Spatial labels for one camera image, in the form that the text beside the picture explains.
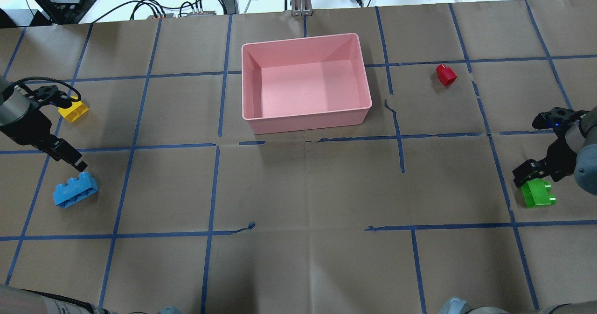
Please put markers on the yellow block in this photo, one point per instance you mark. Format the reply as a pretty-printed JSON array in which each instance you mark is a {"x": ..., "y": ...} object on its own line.
[{"x": 74, "y": 112}]

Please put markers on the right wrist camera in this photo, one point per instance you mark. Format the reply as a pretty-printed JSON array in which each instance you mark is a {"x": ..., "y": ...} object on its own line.
[{"x": 558, "y": 119}]

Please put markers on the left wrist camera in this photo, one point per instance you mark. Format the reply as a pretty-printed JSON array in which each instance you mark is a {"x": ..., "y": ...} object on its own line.
[{"x": 51, "y": 95}]

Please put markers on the usb hub with cables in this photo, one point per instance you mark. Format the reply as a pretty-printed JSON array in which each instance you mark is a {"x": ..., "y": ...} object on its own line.
[{"x": 182, "y": 13}]

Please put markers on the pink plastic box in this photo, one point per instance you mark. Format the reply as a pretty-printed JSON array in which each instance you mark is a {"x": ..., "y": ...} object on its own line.
[{"x": 306, "y": 83}]

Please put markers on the blue block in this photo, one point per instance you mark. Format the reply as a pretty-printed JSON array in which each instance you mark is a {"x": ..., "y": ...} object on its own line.
[{"x": 75, "y": 190}]

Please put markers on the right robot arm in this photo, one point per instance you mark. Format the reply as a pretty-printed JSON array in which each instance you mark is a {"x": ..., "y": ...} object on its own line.
[{"x": 581, "y": 137}]

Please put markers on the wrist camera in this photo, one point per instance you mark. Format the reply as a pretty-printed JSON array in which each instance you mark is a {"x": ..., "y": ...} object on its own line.
[
  {"x": 51, "y": 95},
  {"x": 558, "y": 119}
]

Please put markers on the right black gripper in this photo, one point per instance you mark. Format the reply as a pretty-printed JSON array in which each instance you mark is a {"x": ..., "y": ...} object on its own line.
[{"x": 561, "y": 155}]

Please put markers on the green block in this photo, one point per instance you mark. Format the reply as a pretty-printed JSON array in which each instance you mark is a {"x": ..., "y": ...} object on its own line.
[{"x": 537, "y": 193}]

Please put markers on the small black power adapter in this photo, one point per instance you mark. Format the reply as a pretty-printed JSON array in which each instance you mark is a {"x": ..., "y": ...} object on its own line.
[{"x": 230, "y": 6}]

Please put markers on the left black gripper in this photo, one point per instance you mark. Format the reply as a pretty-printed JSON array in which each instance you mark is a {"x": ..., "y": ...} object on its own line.
[{"x": 29, "y": 128}]

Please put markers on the red block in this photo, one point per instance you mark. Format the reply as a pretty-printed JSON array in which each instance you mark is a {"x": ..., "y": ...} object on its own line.
[{"x": 446, "y": 75}]

